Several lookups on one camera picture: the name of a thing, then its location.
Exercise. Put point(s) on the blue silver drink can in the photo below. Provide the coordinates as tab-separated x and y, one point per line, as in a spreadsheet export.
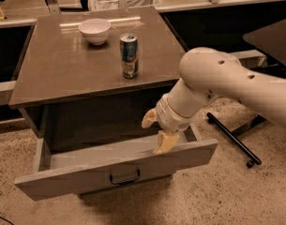
129	55

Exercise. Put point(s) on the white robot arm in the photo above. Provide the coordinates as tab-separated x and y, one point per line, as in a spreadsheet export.
206	74

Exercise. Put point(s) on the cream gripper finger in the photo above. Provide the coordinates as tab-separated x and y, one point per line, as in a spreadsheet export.
166	141
149	118

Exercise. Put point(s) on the black wheeled table base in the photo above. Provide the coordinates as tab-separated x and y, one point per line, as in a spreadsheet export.
253	159

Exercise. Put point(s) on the grey drawer cabinet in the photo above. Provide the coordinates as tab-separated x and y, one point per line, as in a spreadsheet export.
76	97

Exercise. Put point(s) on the dark side table top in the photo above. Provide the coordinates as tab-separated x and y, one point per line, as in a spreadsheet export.
270	40

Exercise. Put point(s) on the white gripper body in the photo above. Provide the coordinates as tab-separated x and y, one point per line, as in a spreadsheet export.
168	116

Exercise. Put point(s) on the grey top drawer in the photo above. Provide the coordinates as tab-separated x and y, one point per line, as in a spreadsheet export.
112	165

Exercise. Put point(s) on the white bowl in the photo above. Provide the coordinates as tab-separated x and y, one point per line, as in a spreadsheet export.
95	31

